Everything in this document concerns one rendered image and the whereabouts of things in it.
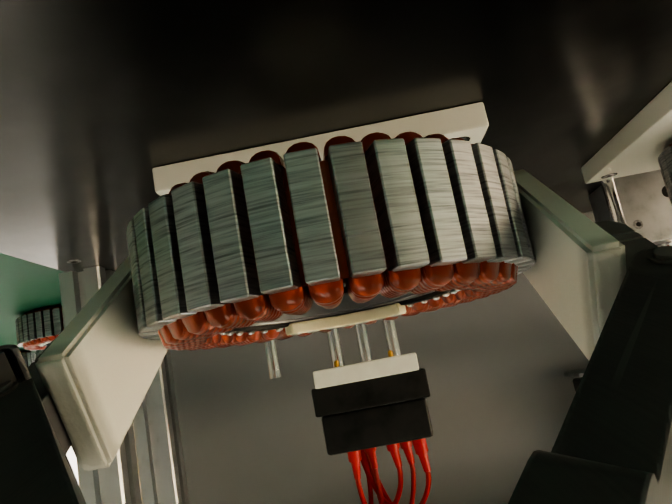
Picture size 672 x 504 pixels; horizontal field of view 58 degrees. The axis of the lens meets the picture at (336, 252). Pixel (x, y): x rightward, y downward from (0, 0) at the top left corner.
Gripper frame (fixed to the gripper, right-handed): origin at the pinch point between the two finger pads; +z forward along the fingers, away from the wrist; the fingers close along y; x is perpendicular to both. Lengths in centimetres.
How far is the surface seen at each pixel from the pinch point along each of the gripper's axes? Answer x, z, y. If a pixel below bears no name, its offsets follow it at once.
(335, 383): -11.7, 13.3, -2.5
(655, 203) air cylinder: -10.0, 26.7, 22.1
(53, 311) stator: -14, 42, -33
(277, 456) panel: -28.1, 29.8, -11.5
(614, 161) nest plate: -4.1, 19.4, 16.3
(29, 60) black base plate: 7.7, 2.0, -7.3
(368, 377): -11.7, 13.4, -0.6
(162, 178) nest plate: 2.2, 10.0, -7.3
